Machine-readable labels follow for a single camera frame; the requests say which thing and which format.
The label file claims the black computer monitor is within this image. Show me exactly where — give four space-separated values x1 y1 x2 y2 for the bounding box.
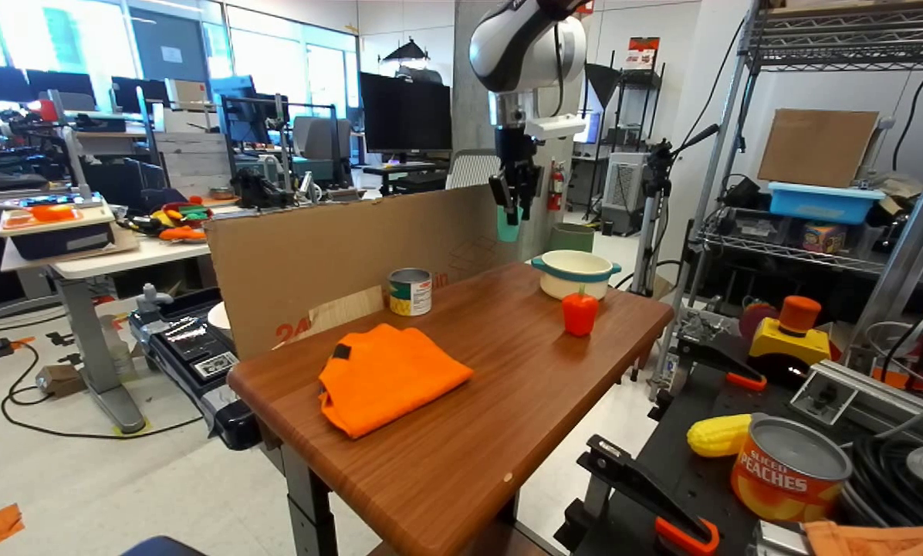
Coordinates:
356 67 455 158

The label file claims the large brown cardboard board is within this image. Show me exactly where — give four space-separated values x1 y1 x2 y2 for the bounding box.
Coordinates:
205 181 511 362

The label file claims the orange rag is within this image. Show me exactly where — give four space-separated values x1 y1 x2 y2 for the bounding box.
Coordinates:
800 517 923 556

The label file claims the orange folded cloth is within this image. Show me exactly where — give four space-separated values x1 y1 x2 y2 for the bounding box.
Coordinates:
314 320 476 442

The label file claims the white bowl with green rim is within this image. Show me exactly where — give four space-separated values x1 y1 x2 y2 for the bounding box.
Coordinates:
527 247 622 304

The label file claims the orange toy bell pepper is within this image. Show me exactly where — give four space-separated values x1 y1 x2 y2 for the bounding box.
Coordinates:
559 289 601 340

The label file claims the yellow banana toy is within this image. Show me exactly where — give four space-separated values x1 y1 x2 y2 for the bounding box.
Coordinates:
681 410 757 459

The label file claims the orange labelled food can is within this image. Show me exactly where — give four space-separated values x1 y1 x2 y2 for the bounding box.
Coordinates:
728 410 854 525

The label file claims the tin can yellow green label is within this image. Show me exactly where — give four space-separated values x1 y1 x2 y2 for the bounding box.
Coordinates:
386 264 436 318

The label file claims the blue plastic bin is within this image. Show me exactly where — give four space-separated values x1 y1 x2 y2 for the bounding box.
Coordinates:
766 178 886 227

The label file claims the brown cardboard sheet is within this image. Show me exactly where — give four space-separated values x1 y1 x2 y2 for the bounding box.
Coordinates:
757 107 883 191

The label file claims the yellow emergency stop button box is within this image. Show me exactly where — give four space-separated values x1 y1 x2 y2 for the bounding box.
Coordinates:
747 293 833 366

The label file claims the black clamp with orange handle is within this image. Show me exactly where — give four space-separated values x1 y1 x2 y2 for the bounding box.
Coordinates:
581 431 725 556

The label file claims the metal wire shelf rack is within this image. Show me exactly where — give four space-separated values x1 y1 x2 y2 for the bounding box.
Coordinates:
651 0 923 397

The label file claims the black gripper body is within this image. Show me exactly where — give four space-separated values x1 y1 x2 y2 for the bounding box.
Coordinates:
494 121 547 196

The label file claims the red fire extinguisher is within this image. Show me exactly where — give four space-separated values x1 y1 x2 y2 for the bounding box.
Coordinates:
542 160 568 215

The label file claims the white and black box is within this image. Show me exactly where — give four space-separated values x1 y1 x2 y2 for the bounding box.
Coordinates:
0 196 118 262

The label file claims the black robot controller box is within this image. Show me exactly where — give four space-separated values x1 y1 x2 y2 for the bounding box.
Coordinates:
128 293 265 454

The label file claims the camera on tripod stand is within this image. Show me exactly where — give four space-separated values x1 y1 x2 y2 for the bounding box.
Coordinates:
628 123 725 300

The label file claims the black floor cable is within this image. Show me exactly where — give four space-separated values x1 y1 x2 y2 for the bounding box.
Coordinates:
0 340 207 445

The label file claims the white standing desk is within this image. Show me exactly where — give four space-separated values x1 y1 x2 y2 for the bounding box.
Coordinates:
0 224 214 435

